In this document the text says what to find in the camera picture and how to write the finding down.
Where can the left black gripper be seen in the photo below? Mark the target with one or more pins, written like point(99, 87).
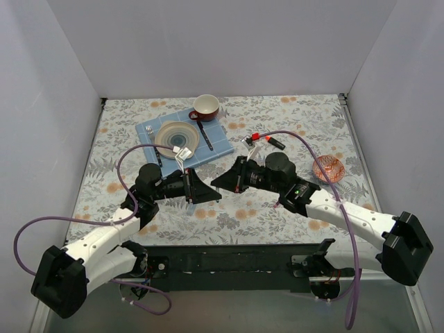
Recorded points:
point(188, 185)

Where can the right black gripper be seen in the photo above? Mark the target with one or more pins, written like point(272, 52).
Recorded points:
point(239, 175)

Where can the light blue highlighter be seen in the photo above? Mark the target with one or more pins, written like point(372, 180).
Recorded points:
point(190, 209)

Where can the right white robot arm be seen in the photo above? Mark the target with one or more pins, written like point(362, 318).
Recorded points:
point(395, 245)

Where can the blue tiled placemat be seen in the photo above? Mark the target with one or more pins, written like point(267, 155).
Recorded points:
point(146, 132)

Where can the orange black highlighter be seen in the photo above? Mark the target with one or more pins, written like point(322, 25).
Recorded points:
point(271, 140)

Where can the beige striped plate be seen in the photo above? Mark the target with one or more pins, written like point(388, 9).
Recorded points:
point(177, 133)

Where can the red and white cup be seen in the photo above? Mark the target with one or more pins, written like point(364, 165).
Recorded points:
point(205, 108)

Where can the floral tablecloth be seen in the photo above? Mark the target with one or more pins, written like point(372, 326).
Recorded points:
point(308, 125)

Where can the red patterned bowl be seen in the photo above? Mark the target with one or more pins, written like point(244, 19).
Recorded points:
point(332, 166)

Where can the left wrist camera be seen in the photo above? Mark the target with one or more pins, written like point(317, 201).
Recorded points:
point(181, 154)

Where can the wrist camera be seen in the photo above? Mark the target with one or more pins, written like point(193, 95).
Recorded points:
point(181, 154)
point(249, 142)

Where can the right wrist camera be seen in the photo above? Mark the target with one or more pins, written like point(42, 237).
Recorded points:
point(249, 142)

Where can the black handled knife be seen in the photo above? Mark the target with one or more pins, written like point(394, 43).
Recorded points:
point(205, 137)

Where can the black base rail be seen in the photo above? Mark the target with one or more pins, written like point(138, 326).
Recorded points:
point(238, 267)

